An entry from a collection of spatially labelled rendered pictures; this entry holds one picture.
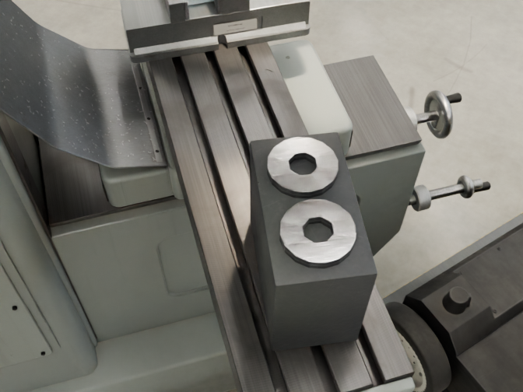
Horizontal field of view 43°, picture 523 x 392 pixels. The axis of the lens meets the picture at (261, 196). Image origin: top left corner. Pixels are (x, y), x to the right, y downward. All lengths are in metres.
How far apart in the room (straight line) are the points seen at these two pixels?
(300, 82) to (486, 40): 1.57
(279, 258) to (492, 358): 0.68
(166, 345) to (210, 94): 0.75
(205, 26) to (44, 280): 0.58
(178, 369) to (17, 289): 0.52
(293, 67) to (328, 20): 1.41
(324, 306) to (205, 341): 0.92
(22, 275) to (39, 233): 0.09
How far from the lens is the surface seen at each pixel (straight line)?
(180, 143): 1.12
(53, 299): 1.42
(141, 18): 1.25
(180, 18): 1.23
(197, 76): 1.23
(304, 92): 1.35
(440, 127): 1.62
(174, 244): 1.43
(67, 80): 1.27
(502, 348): 1.37
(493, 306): 1.38
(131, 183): 1.24
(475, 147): 2.43
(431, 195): 1.61
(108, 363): 1.71
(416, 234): 2.15
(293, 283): 0.75
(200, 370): 1.71
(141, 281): 1.52
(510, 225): 1.74
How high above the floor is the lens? 1.75
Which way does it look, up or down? 54 degrees down
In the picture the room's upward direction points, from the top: 1 degrees clockwise
